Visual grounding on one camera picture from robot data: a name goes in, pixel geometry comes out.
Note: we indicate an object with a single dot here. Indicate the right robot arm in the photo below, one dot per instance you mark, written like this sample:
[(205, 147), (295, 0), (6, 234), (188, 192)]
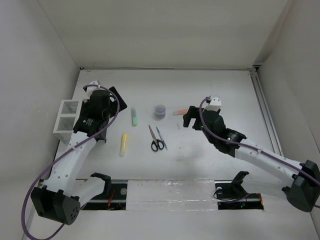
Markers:
[(301, 180)]

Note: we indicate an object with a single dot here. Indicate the white slotted container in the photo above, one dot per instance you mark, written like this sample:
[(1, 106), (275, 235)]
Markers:
[(68, 114)]

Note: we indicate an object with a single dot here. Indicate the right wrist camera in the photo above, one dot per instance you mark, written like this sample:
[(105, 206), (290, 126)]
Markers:
[(214, 103)]

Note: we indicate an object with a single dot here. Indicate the jar of paper clips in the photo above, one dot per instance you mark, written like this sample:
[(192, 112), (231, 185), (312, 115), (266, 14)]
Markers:
[(160, 111)]

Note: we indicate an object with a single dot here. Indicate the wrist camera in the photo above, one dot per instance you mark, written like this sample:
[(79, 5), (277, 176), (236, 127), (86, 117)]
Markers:
[(91, 87), (214, 103)]

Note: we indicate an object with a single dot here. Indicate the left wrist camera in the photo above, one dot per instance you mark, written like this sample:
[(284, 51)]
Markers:
[(91, 87)]

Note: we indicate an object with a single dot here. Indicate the aluminium rail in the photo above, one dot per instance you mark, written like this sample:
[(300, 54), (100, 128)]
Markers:
[(266, 114)]

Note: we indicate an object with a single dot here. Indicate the blue ballpoint pen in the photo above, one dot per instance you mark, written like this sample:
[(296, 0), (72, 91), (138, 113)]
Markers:
[(161, 138)]

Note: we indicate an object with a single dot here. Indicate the orange yellow highlighter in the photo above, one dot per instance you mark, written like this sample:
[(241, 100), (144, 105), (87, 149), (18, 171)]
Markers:
[(180, 112)]

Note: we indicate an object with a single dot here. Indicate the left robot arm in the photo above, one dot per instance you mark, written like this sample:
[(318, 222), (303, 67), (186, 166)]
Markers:
[(60, 199)]

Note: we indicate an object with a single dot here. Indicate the black slotted container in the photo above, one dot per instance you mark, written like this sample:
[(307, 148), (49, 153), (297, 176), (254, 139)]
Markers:
[(102, 136)]

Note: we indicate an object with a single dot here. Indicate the black handled scissors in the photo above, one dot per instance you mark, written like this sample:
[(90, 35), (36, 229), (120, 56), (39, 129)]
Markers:
[(156, 144)]

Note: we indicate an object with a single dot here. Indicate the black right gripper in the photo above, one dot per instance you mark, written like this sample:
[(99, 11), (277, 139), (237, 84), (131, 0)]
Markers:
[(193, 112)]

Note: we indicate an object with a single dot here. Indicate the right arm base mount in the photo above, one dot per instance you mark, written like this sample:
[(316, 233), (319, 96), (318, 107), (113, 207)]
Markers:
[(230, 195)]

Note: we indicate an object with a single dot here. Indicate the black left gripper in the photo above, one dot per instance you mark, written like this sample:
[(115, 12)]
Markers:
[(114, 104)]

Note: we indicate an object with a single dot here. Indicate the green highlighter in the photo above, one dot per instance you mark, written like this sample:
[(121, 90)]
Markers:
[(134, 118)]

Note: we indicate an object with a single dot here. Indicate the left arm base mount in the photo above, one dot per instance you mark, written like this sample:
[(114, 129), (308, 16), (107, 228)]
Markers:
[(115, 200)]

